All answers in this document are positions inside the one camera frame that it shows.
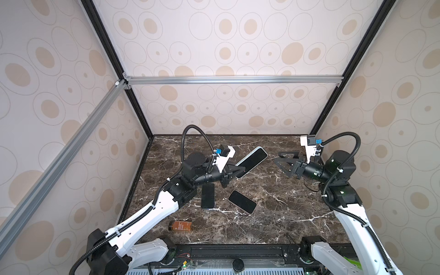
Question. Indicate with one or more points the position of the black corner frame post left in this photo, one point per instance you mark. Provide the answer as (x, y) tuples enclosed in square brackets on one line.
[(96, 21)]

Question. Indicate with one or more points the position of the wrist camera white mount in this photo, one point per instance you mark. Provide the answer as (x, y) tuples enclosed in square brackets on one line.
[(313, 147), (222, 155)]

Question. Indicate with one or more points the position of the black smartphone from case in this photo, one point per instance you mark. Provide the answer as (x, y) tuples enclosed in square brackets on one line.
[(208, 196)]

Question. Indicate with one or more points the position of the black round knob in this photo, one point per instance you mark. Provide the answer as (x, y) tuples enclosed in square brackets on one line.
[(238, 265)]

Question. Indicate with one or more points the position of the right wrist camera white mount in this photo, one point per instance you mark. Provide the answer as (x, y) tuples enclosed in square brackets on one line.
[(313, 147)]

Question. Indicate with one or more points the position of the silver aluminium rail back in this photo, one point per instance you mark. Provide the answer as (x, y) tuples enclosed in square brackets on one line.
[(205, 80)]

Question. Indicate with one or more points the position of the silver aluminium rail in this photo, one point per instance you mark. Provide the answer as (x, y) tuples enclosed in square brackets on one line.
[(205, 80), (36, 195)]

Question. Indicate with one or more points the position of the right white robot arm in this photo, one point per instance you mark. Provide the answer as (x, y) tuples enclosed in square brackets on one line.
[(336, 192)]

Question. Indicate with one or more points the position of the silver aluminium rail left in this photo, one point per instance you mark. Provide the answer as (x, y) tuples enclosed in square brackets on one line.
[(36, 195)]

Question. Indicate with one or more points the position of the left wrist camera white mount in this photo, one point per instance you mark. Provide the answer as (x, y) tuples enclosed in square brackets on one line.
[(222, 155)]

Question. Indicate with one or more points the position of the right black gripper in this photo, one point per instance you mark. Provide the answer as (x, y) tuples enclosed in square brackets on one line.
[(298, 167)]

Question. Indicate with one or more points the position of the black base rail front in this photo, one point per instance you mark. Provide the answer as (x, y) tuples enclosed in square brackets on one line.
[(259, 259)]

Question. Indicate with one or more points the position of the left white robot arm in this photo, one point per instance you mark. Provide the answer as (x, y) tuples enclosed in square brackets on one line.
[(116, 251)]

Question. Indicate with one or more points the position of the black corner frame post right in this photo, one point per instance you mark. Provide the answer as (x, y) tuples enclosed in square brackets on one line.
[(378, 20)]

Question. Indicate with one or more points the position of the small orange brown bottle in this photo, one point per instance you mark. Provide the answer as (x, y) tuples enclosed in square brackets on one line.
[(180, 226)]

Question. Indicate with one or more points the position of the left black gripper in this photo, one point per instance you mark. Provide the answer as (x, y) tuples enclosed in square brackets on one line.
[(225, 175)]

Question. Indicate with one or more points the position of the black corner frame post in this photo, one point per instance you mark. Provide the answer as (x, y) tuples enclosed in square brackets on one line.
[(96, 21), (378, 20)]

